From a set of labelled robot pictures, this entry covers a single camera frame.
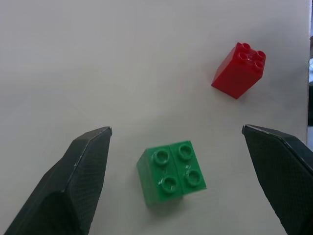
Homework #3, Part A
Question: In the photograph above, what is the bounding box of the green studded building block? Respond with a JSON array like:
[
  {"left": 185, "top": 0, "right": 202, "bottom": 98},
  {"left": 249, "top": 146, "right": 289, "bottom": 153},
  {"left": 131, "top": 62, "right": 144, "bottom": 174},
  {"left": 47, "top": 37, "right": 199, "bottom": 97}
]
[{"left": 136, "top": 140, "right": 207, "bottom": 206}]

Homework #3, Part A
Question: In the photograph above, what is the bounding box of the dark object beyond table edge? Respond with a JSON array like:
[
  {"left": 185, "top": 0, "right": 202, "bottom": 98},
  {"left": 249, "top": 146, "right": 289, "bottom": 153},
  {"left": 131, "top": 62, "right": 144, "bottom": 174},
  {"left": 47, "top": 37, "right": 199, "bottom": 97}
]
[{"left": 308, "top": 34, "right": 313, "bottom": 128}]

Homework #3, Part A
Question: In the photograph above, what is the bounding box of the red studded building block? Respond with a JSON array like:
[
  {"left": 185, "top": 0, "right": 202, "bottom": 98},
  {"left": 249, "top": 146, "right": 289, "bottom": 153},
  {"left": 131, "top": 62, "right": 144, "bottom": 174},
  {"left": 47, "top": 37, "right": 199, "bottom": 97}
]
[{"left": 211, "top": 42, "right": 267, "bottom": 100}]

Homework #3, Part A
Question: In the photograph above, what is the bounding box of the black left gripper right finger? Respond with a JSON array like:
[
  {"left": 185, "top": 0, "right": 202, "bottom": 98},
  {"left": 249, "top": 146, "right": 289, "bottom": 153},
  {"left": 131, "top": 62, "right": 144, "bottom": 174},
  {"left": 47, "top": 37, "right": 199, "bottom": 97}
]
[{"left": 241, "top": 124, "right": 313, "bottom": 235}]

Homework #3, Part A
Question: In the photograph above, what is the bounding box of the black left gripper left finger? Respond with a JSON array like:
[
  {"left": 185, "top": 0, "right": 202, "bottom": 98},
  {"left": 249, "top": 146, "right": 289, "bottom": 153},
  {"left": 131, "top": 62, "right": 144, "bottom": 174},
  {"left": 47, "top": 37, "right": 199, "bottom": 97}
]
[{"left": 3, "top": 126, "right": 113, "bottom": 235}]

